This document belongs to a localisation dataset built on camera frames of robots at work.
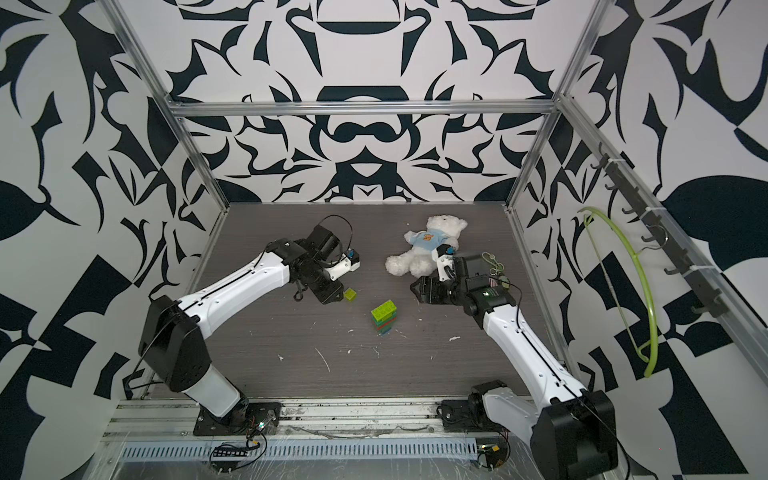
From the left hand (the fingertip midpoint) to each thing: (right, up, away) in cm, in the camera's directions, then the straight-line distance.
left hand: (336, 286), depth 84 cm
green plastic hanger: (+65, -4, -27) cm, 70 cm away
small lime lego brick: (+3, -4, +9) cm, 10 cm away
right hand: (+24, +2, -3) cm, 24 cm away
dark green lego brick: (+13, -10, -2) cm, 17 cm away
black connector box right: (+39, -37, -13) cm, 56 cm away
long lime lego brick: (+13, -6, -4) cm, 15 cm away
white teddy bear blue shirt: (+23, +6, +5) cm, 25 cm away
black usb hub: (-25, -38, -11) cm, 47 cm away
